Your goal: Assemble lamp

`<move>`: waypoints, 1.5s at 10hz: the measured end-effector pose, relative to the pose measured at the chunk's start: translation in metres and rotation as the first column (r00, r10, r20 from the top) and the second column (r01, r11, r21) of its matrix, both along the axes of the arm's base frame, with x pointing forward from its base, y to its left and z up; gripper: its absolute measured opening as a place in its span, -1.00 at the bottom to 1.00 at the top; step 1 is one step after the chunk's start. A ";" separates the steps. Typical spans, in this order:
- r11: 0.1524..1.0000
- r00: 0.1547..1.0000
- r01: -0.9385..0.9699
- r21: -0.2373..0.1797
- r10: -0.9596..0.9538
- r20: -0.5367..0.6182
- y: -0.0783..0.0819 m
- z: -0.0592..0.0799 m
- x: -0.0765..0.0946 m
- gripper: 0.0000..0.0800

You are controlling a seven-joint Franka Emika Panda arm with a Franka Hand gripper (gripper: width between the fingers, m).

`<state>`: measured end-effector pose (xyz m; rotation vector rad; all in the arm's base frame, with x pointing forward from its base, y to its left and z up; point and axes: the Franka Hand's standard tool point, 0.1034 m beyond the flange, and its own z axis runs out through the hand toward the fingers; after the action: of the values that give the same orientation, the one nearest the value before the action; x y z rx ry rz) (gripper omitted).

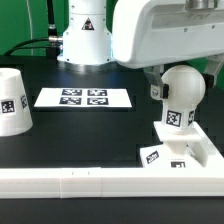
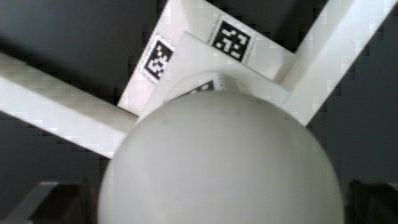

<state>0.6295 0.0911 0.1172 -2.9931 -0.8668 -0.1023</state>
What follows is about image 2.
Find white lamp bulb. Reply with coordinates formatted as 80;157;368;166
96;71;346;224

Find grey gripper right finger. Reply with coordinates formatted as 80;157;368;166
345;180;398;224

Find white lamp base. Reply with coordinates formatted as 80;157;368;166
117;0;295;115

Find white L-shaped fence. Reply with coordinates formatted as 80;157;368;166
0;0;398;160

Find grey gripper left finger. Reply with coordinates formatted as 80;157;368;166
0;181;98;224

